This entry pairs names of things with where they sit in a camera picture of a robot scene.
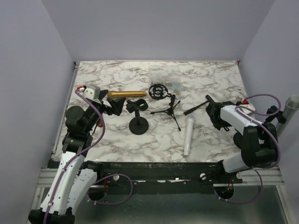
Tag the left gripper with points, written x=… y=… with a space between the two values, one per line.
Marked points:
x=116 y=104

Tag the silver microphone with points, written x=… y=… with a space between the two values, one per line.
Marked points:
x=291 y=107

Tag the clear screw organizer box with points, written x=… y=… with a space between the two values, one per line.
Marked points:
x=169 y=76

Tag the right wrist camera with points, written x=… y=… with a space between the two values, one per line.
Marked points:
x=248 y=109

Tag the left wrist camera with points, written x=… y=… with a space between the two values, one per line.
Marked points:
x=91 y=92

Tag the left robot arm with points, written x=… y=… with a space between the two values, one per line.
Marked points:
x=72 y=181

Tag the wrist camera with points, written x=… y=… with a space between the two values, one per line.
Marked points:
x=248 y=109
x=91 y=92

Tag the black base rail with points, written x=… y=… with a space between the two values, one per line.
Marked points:
x=152 y=178

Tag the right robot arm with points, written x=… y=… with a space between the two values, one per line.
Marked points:
x=258 y=143

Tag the black round-base mic stand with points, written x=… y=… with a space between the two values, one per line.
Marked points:
x=138 y=125

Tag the black T-handle tool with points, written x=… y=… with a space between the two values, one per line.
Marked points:
x=208 y=100

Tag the gold microphone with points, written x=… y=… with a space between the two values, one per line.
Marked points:
x=118 y=94

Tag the white microphone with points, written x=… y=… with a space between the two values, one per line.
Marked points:
x=190 y=120

